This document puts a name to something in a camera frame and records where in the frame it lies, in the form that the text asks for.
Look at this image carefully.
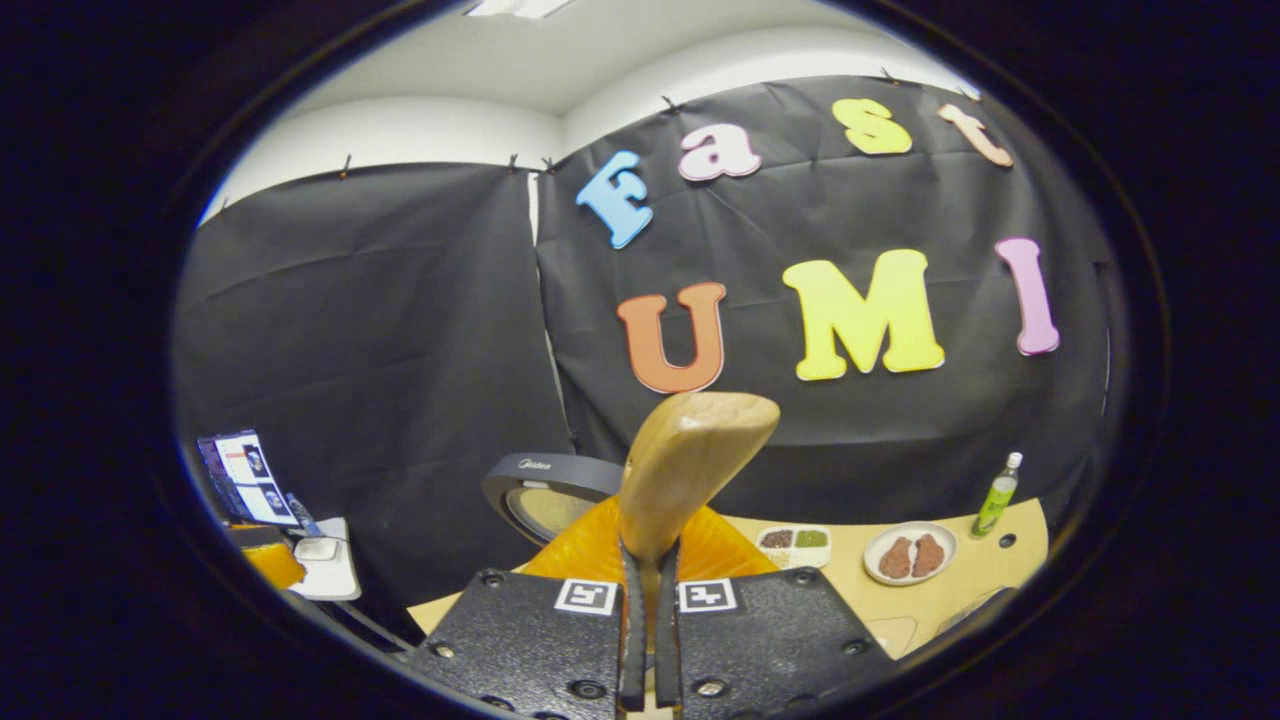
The green drink bottle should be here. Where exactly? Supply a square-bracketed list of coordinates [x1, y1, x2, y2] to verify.
[971, 452, 1024, 538]

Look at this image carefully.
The white divided bean dish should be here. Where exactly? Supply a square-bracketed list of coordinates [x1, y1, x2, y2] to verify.
[756, 525, 832, 569]

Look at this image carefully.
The computer monitor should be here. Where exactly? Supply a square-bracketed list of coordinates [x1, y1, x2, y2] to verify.
[197, 430, 301, 528]

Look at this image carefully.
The black backdrop cloth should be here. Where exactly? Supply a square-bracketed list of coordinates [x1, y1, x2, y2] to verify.
[172, 75, 1131, 641]

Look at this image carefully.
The white round plate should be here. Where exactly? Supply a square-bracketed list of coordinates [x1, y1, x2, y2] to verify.
[863, 521, 958, 586]

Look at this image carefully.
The white side table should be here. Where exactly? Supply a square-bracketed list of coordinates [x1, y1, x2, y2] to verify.
[285, 515, 363, 601]

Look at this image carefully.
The ceiling light panel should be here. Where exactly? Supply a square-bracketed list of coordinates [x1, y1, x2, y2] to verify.
[465, 0, 576, 19]

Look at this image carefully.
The dark grey rice cooker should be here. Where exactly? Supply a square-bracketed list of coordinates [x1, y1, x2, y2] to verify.
[482, 452, 626, 546]

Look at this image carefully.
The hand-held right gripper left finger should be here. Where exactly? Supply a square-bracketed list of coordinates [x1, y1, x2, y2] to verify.
[405, 495, 647, 719]

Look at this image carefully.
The wooden spoon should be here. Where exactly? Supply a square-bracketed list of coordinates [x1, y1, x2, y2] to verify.
[618, 390, 781, 701]

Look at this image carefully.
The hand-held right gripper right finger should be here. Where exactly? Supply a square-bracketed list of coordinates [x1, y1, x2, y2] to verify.
[655, 505, 896, 715]

